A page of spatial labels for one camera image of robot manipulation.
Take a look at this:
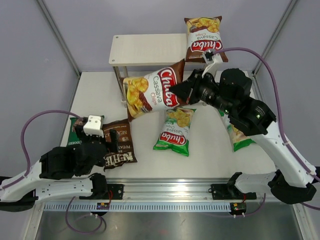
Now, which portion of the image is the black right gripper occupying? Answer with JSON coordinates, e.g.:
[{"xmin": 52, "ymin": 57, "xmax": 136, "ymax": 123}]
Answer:
[{"xmin": 170, "ymin": 68, "xmax": 236, "ymax": 116}]

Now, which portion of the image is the brown Kettle potato chips bag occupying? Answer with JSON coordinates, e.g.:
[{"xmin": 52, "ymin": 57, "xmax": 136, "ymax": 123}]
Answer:
[{"xmin": 102, "ymin": 118, "xmax": 138, "ymax": 171}]

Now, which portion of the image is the brown Chuba bag text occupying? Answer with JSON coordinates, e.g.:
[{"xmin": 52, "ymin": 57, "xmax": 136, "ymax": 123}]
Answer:
[{"xmin": 121, "ymin": 59, "xmax": 186, "ymax": 122}]

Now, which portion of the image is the green Chuba cassava chips bag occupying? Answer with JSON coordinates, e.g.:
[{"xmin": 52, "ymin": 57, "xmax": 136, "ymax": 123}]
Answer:
[{"xmin": 153, "ymin": 107, "xmax": 196, "ymax": 157}]

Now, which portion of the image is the brown Chuba cassava chips bag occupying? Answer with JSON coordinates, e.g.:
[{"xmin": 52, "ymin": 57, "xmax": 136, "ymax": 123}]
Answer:
[{"xmin": 184, "ymin": 15, "xmax": 224, "ymax": 63}]

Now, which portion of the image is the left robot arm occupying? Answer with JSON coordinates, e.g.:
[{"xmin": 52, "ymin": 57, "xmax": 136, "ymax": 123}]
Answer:
[{"xmin": 0, "ymin": 129, "xmax": 119, "ymax": 213}]

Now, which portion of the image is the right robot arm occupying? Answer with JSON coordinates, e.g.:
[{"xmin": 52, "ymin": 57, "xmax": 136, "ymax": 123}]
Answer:
[{"xmin": 169, "ymin": 68, "xmax": 317, "ymax": 205}]

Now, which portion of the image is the white two-tier shelf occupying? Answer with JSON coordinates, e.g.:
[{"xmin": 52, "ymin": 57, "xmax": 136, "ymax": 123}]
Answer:
[{"xmin": 109, "ymin": 33, "xmax": 187, "ymax": 106}]

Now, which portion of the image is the green Real hand cooked bag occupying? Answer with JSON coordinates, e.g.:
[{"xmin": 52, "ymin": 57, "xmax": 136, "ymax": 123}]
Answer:
[{"xmin": 66, "ymin": 115, "xmax": 105, "ymax": 148}]

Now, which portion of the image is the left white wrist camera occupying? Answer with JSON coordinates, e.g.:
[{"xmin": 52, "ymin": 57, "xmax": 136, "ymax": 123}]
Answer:
[{"xmin": 83, "ymin": 115, "xmax": 104, "ymax": 137}]

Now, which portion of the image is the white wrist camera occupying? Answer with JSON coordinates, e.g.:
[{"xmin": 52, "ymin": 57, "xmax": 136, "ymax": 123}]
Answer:
[
  {"xmin": 202, "ymin": 49, "xmax": 223, "ymax": 77},
  {"xmin": 83, "ymin": 115, "xmax": 104, "ymax": 137}
]

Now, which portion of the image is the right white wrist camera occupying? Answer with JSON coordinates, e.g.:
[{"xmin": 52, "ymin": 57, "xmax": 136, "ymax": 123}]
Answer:
[{"xmin": 202, "ymin": 49, "xmax": 223, "ymax": 77}]

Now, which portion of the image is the white slotted cable duct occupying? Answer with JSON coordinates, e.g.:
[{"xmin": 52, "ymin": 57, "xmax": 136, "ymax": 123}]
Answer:
[{"xmin": 44, "ymin": 201, "xmax": 231, "ymax": 213}]

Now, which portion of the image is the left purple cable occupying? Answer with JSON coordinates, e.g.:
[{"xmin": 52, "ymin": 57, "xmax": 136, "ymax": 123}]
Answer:
[{"xmin": 0, "ymin": 109, "xmax": 107, "ymax": 235}]

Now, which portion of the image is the purple cable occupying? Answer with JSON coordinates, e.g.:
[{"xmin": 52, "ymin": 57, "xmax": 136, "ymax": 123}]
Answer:
[
  {"xmin": 213, "ymin": 46, "xmax": 320, "ymax": 211},
  {"xmin": 0, "ymin": 109, "xmax": 107, "ymax": 235}
]

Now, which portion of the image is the aluminium mounting rail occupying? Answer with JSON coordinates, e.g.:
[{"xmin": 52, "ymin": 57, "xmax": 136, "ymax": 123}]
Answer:
[{"xmin": 33, "ymin": 181, "xmax": 305, "ymax": 203}]

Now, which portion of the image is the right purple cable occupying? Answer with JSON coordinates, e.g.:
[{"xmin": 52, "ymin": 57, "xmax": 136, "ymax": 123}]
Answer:
[{"xmin": 213, "ymin": 46, "xmax": 320, "ymax": 211}]

